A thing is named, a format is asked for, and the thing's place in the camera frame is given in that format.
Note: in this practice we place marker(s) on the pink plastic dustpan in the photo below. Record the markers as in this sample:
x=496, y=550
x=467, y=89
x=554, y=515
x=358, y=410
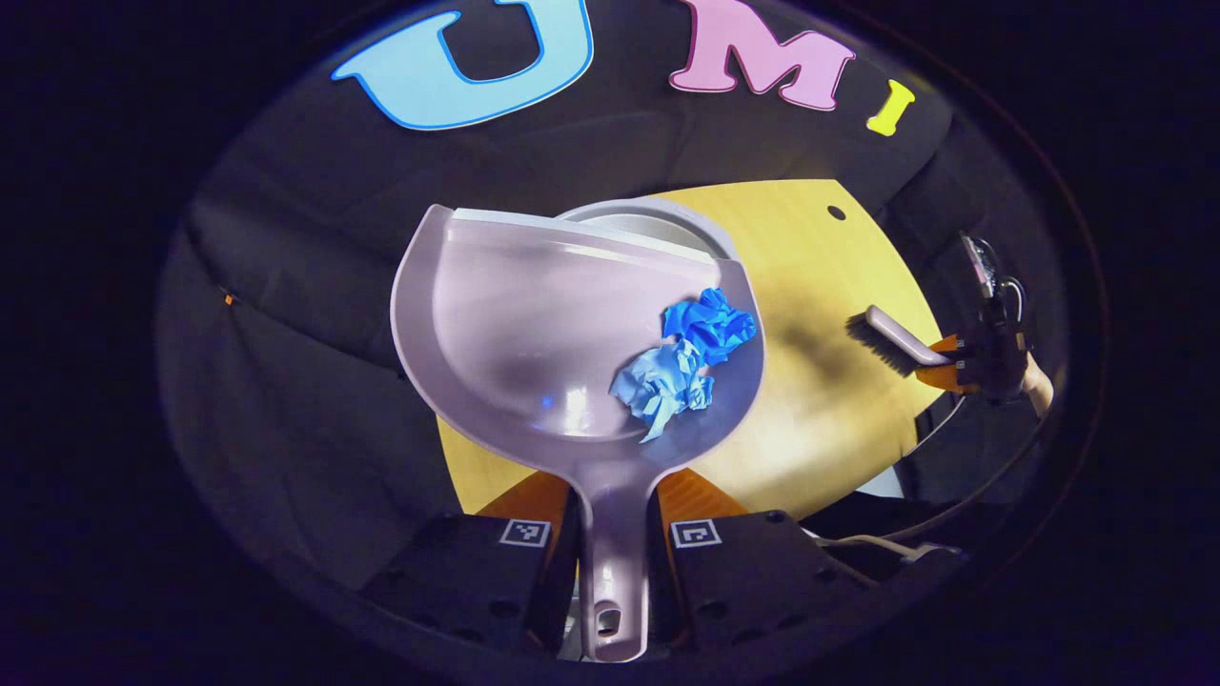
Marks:
x=515, y=333

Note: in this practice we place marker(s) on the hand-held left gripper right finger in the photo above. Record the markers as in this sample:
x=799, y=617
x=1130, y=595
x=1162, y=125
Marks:
x=753, y=572

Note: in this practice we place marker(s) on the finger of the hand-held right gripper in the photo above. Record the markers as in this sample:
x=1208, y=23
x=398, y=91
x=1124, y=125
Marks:
x=945, y=379
x=950, y=347

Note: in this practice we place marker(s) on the white garbage bin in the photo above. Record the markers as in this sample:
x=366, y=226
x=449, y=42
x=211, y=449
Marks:
x=658, y=224

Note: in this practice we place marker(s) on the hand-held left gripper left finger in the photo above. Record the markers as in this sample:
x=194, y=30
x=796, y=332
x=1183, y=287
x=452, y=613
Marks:
x=457, y=572

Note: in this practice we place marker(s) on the light blue paper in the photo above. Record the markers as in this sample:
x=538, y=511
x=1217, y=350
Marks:
x=662, y=386

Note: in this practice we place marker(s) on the small pink broom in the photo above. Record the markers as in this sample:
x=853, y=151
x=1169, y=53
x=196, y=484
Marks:
x=891, y=341

